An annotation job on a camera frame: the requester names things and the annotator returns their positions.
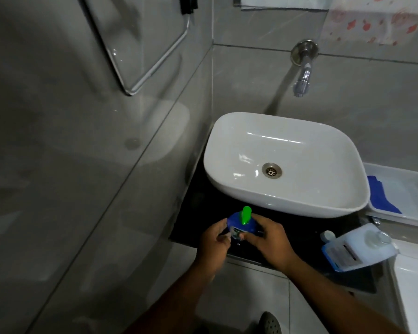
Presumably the person's right hand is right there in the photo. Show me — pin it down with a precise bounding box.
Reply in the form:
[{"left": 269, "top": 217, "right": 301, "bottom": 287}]
[{"left": 239, "top": 214, "right": 300, "bottom": 274}]

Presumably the person's left hand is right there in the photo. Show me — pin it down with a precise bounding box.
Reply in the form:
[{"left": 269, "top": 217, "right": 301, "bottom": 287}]
[{"left": 196, "top": 220, "right": 232, "bottom": 274}]

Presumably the blue bottle with green nozzle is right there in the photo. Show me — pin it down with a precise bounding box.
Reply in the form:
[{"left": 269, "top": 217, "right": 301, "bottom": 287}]
[{"left": 227, "top": 206, "right": 259, "bottom": 242}]

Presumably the person's right forearm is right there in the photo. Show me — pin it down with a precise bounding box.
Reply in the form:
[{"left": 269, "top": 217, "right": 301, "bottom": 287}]
[{"left": 285, "top": 255, "right": 408, "bottom": 334}]

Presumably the person's left forearm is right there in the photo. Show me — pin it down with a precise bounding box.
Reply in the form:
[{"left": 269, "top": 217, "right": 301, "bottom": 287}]
[{"left": 125, "top": 260, "right": 219, "bottom": 334}]

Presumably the metal sink drain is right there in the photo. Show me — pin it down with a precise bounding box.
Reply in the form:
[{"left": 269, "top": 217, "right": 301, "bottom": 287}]
[{"left": 262, "top": 163, "right": 283, "bottom": 178}]

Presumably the white ceramic wash basin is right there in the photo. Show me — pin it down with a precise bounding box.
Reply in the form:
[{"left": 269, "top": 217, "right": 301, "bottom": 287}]
[{"left": 204, "top": 112, "right": 370, "bottom": 219}]

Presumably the person's dark perforated shoe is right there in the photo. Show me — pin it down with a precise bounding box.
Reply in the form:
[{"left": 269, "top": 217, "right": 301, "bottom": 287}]
[{"left": 258, "top": 312, "right": 282, "bottom": 334}]

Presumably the translucent jug with blue label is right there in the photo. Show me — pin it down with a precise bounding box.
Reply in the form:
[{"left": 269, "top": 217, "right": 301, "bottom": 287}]
[{"left": 321, "top": 223, "right": 400, "bottom": 273}]

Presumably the blue cloth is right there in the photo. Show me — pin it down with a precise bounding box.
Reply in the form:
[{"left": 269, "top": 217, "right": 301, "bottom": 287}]
[{"left": 367, "top": 175, "right": 403, "bottom": 215}]

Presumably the white plastic tray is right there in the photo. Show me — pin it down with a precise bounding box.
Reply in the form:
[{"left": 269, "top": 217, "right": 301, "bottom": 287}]
[{"left": 363, "top": 163, "right": 418, "bottom": 229}]

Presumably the white toilet cistern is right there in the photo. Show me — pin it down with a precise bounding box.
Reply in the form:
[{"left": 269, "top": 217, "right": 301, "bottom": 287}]
[{"left": 387, "top": 238, "right": 418, "bottom": 334}]

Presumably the black hanging object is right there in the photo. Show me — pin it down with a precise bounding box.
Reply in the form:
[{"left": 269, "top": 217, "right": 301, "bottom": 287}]
[{"left": 179, "top": 0, "right": 199, "bottom": 16}]

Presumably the floral patterned cloth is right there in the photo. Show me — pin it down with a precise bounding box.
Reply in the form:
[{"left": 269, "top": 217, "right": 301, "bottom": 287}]
[{"left": 321, "top": 0, "right": 418, "bottom": 46}]

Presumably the chrome wall tap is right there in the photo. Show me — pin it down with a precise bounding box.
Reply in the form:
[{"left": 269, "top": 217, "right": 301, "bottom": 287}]
[{"left": 291, "top": 39, "right": 318, "bottom": 98}]

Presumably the wall mirror with metal frame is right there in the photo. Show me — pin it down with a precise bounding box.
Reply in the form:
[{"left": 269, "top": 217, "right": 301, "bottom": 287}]
[{"left": 79, "top": 0, "right": 192, "bottom": 96}]

